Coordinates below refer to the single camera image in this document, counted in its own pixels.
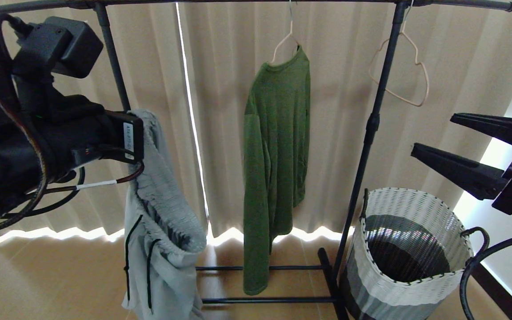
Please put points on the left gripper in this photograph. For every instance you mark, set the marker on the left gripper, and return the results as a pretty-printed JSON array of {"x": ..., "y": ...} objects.
[{"x": 60, "y": 138}]

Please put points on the pink clothes hanger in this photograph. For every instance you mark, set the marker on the pink clothes hanger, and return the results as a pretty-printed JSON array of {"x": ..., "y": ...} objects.
[
  {"x": 428, "y": 84},
  {"x": 282, "y": 44}
]

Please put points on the pale grey garment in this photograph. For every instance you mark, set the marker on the pale grey garment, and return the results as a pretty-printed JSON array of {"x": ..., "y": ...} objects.
[{"x": 167, "y": 275}]

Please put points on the green long-sleeved shirt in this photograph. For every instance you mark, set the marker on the green long-sleeved shirt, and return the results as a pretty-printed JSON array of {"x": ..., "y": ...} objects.
[{"x": 274, "y": 155}]

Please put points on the white laundry basket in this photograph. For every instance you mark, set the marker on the white laundry basket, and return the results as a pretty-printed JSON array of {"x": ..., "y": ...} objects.
[{"x": 407, "y": 200}]

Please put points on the black clothes rack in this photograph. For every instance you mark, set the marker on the black clothes rack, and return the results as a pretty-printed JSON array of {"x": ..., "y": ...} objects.
[{"x": 371, "y": 124}]

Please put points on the beige curtain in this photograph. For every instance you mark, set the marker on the beige curtain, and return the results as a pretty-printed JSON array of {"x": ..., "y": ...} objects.
[{"x": 460, "y": 53}]

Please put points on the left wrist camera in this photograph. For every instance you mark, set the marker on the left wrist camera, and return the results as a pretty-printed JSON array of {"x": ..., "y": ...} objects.
[{"x": 69, "y": 44}]

